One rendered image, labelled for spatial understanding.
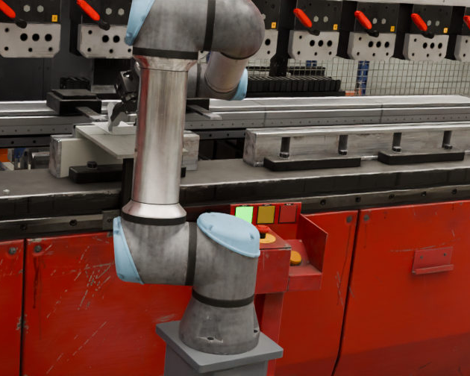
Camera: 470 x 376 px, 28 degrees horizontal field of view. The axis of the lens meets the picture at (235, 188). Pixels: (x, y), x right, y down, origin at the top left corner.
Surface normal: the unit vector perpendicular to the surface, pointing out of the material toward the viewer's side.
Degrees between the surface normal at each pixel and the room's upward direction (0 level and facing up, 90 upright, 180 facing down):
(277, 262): 90
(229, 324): 72
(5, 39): 90
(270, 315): 90
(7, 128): 90
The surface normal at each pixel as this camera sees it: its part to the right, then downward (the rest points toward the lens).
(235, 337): 0.42, 0.00
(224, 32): 0.24, 0.55
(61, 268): 0.49, 0.29
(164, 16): 0.09, 0.17
